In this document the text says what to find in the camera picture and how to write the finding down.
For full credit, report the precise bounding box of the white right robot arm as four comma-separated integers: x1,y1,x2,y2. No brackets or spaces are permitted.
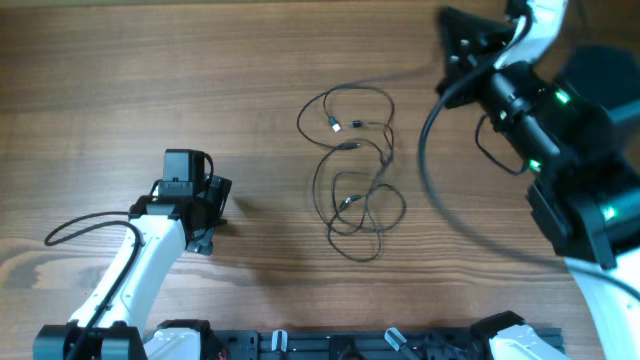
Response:
437,1,639,359

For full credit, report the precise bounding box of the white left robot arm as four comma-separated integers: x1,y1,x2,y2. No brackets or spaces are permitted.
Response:
33,149,232,359

